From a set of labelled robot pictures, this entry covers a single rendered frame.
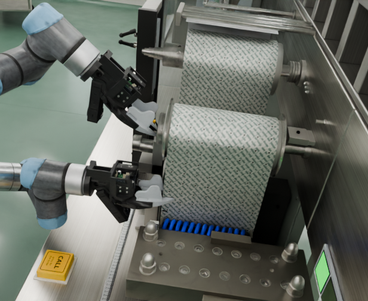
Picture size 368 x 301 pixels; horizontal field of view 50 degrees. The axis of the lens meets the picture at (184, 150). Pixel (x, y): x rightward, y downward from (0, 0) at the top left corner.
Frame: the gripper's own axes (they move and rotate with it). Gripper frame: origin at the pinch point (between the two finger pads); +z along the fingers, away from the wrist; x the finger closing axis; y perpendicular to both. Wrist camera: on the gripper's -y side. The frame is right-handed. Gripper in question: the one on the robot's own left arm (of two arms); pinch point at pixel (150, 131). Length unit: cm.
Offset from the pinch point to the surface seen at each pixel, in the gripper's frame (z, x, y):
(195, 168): 11.5, -7.0, 4.6
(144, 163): 5.6, 0.3, -8.3
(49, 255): 3.6, -15.2, -37.3
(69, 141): 15, 167, -147
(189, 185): 14.1, -7.0, 0.1
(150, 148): 3.8, 1.2, -4.1
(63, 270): 7.4, -18.7, -34.2
